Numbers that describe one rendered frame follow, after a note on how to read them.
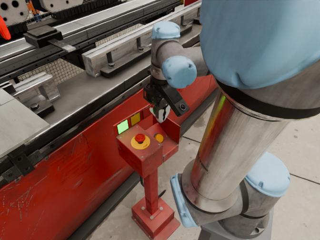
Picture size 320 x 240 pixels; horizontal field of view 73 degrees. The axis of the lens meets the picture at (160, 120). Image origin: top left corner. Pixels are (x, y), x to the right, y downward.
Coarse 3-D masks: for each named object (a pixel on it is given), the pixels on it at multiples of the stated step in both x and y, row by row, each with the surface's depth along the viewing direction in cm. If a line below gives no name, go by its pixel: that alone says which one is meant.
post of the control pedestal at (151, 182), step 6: (150, 174) 98; (156, 174) 103; (144, 180) 107; (150, 180) 102; (156, 180) 106; (144, 186) 111; (150, 186) 105; (156, 186) 110; (150, 192) 109; (156, 192) 114; (150, 198) 113; (156, 198) 118; (150, 204) 119; (156, 204) 123; (150, 210) 124
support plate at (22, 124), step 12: (0, 96) 66; (0, 108) 62; (12, 108) 62; (24, 108) 62; (0, 120) 58; (12, 120) 58; (24, 120) 58; (36, 120) 58; (0, 132) 55; (12, 132) 55; (24, 132) 55; (36, 132) 55; (0, 144) 52; (12, 144) 52; (0, 156) 50
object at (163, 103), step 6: (150, 72) 69; (150, 78) 71; (150, 84) 72; (156, 84) 71; (162, 84) 69; (144, 90) 74; (150, 90) 72; (156, 90) 72; (144, 96) 76; (150, 96) 74; (156, 96) 71; (162, 96) 70; (150, 102) 75; (156, 102) 72; (162, 102) 72
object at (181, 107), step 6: (168, 84) 69; (162, 90) 68; (168, 90) 68; (174, 90) 69; (168, 96) 68; (174, 96) 69; (180, 96) 70; (168, 102) 69; (174, 102) 68; (180, 102) 69; (174, 108) 68; (180, 108) 68; (186, 108) 69; (180, 114) 68
